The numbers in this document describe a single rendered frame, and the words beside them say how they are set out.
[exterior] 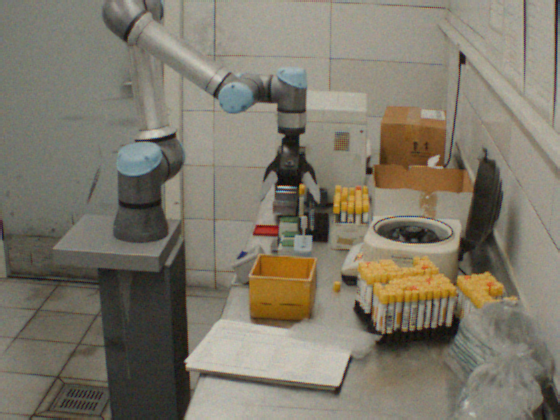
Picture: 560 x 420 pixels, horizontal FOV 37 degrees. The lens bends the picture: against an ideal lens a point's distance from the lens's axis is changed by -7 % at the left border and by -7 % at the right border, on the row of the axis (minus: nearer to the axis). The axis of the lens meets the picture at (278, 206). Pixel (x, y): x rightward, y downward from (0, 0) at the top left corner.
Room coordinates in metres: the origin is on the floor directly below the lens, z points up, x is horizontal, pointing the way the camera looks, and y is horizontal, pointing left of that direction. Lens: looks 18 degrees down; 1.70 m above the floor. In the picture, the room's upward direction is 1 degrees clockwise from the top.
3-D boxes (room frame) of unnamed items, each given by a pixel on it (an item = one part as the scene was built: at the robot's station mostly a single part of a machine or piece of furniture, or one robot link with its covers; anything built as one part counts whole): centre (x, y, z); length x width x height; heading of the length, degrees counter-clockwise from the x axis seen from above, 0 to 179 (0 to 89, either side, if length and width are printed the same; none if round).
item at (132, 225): (2.14, 0.36, 0.97); 0.15 x 0.15 x 0.10
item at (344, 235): (2.25, -0.20, 0.91); 0.20 x 0.10 x 0.07; 175
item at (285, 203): (2.48, -0.02, 0.92); 0.21 x 0.07 x 0.05; 175
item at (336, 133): (2.66, -0.13, 1.03); 0.31 x 0.27 x 0.30; 175
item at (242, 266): (1.94, 0.04, 0.92); 0.13 x 0.07 x 0.08; 85
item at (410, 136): (3.02, -0.48, 0.97); 0.31 x 0.23 x 0.18; 169
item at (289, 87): (2.18, -0.03, 1.29); 0.09 x 0.08 x 0.11; 75
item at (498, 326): (1.45, -0.44, 0.97); 0.26 x 0.17 x 0.19; 16
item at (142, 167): (2.15, 0.36, 1.08); 0.13 x 0.12 x 0.14; 165
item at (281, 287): (1.78, -0.01, 0.92); 0.13 x 0.13 x 0.10; 82
